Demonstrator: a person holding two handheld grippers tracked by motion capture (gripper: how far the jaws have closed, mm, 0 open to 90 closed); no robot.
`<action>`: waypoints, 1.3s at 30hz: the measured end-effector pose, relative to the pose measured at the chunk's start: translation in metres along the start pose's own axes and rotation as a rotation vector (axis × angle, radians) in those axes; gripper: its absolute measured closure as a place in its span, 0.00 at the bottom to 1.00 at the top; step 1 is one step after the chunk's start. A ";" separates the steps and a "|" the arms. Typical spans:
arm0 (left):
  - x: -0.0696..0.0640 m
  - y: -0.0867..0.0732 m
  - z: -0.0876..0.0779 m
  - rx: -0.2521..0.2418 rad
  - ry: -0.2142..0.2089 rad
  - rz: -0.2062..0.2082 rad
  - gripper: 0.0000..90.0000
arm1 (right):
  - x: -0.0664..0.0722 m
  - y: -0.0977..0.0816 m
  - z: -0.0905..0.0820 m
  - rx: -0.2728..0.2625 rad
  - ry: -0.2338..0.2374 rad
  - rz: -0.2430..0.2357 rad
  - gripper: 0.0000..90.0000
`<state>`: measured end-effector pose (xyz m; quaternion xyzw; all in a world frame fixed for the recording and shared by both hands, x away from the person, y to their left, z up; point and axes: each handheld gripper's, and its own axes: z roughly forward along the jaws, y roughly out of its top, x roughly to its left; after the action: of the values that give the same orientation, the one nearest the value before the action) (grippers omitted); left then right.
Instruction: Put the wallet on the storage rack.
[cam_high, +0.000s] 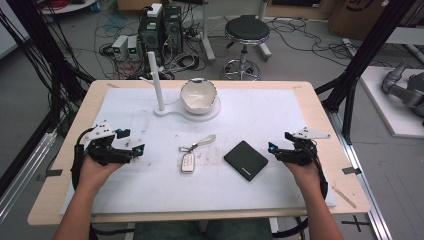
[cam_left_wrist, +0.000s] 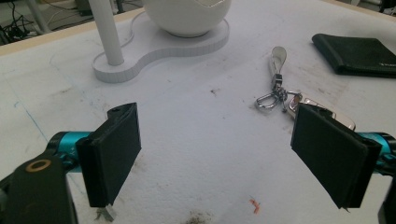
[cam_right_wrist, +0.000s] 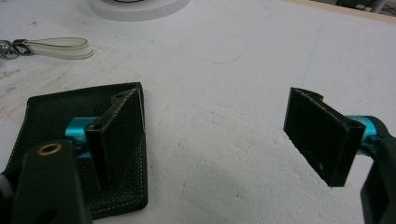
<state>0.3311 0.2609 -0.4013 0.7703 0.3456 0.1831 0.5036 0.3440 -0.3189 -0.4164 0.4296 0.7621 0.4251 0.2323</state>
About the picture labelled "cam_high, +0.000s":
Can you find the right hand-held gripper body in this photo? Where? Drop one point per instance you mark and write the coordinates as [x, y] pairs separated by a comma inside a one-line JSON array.
[[301, 155]]

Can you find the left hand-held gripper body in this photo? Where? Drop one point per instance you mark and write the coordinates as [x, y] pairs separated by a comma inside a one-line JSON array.
[[100, 150]]

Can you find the person's right hand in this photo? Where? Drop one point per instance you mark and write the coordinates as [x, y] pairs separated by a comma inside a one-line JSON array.
[[308, 178]]

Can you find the person's left hand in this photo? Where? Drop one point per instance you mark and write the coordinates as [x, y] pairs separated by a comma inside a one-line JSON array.
[[93, 175]]

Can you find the black wallet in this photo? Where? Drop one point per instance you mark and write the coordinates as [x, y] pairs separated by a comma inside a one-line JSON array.
[[246, 160]]

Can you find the black tape strip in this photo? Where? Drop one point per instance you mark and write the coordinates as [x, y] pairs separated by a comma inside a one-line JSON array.
[[50, 174], [351, 170]]

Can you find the thin wooden stick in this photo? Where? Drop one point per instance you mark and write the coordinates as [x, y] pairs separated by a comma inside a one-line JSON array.
[[344, 197]]

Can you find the white foam mat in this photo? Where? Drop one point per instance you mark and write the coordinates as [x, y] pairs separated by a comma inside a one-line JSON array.
[[216, 193]]

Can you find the white ceramic bowl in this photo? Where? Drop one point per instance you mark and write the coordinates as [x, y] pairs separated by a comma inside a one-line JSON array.
[[198, 96]]

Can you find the small white power unit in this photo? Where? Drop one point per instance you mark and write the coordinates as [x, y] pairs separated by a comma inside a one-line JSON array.
[[133, 48], [120, 46]]

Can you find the black tape cross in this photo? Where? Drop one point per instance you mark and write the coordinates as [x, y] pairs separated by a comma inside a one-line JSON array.
[[356, 223]]

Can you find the white floor platform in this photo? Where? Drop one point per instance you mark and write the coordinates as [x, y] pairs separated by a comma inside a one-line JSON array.
[[383, 113]]

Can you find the white desk leg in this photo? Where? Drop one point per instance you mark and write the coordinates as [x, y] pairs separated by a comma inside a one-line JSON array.
[[207, 33], [264, 46]]

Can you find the black computer tower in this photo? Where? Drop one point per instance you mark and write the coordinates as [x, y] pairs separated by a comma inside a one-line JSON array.
[[150, 36], [173, 30]]

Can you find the black round stool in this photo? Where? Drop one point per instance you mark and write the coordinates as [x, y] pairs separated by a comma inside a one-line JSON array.
[[247, 30]]

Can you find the brown cardboard box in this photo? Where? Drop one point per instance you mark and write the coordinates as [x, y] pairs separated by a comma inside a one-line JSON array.
[[360, 16]]

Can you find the round white table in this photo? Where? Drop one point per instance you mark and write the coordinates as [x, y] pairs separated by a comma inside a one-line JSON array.
[[66, 6]]

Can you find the white stand with post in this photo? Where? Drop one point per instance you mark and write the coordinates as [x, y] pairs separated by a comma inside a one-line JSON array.
[[160, 93]]

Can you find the aluminium rail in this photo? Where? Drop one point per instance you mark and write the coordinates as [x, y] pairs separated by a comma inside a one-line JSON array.
[[23, 180], [363, 186]]

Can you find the black metal frame post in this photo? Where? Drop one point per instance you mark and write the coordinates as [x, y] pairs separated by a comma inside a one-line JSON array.
[[363, 56], [36, 36]]

